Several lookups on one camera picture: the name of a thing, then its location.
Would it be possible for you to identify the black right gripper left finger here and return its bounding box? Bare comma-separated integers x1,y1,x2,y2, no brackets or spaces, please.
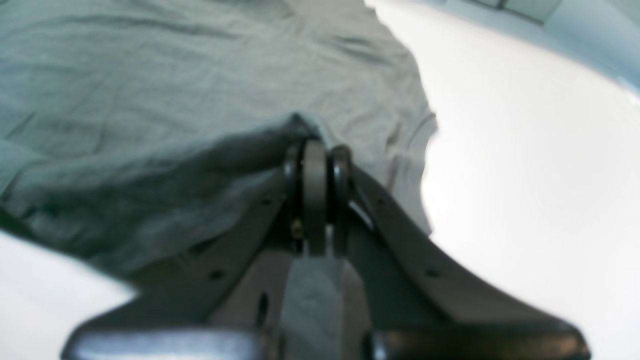
61,140,328,360

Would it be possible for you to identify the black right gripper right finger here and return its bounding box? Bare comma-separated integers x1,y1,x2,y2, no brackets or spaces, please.
327,145,591,360

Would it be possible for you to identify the dark grey T-shirt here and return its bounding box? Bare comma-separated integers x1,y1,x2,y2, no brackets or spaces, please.
0,0,436,276

